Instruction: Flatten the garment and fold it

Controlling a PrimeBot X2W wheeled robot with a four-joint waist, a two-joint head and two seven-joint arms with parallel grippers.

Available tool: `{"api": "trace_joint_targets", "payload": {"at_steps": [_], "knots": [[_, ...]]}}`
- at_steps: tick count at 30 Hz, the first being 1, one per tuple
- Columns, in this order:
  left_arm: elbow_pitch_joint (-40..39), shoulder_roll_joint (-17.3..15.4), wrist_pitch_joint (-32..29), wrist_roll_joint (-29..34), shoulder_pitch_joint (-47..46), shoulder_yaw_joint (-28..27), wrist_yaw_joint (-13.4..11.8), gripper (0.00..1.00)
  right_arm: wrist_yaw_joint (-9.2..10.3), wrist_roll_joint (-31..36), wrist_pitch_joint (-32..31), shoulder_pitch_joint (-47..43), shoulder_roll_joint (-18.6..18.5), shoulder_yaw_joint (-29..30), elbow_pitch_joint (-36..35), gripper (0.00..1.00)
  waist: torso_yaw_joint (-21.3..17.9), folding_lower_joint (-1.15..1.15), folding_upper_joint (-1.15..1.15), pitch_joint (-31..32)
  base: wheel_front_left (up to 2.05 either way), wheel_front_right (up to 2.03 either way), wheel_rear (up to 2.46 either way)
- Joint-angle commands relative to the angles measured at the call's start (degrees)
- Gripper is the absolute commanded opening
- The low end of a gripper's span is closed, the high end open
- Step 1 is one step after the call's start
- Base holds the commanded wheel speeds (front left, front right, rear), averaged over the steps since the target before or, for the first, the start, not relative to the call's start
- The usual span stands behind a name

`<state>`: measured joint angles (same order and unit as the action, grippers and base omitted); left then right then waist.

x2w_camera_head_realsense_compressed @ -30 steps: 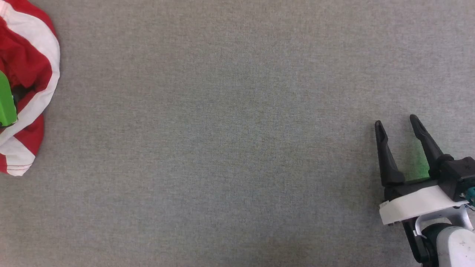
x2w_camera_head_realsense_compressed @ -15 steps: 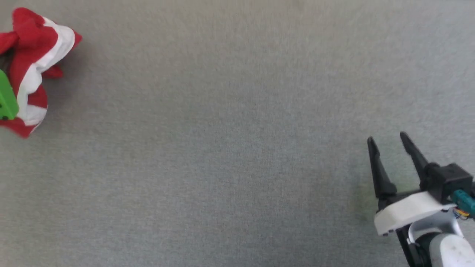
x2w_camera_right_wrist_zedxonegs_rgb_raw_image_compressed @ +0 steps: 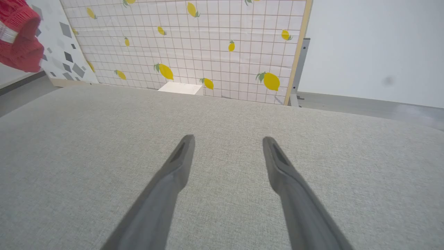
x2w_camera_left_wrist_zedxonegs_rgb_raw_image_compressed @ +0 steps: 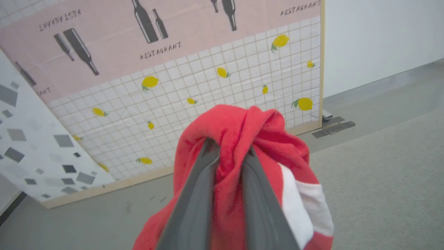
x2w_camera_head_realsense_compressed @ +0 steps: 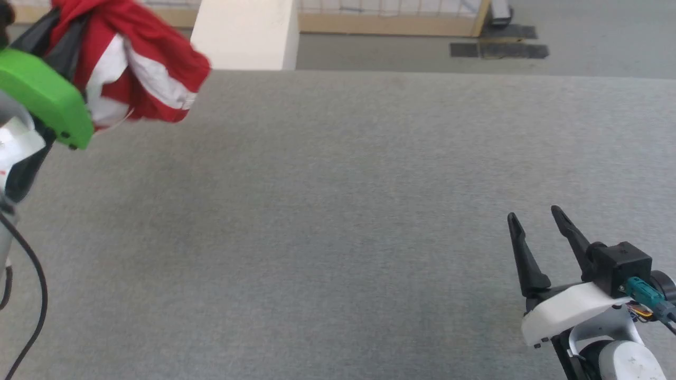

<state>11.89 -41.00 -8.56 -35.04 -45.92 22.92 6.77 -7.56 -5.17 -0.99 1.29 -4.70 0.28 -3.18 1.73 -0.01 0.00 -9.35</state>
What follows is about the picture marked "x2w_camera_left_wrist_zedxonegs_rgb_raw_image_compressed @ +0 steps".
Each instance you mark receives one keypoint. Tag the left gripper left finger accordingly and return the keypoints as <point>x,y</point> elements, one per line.
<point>194,208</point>

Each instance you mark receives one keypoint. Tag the red shorts with white trim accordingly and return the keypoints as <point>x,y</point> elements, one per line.
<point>236,125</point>

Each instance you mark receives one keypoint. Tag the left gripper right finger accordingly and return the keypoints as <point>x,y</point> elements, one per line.
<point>263,215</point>

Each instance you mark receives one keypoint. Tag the silver metal floor bracket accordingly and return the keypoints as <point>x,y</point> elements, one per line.
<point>326,115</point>

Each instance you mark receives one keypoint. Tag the grey terrazzo print panel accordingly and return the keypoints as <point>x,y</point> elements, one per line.
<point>38,149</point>

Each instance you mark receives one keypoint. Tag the small dark floor plate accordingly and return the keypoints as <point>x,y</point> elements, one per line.
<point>319,134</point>

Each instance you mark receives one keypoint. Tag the long dark floor plate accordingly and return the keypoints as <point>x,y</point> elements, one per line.
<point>340,127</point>

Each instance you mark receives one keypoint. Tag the lemon tile restaurant backdrop panel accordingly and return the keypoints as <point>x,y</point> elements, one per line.
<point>194,69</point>

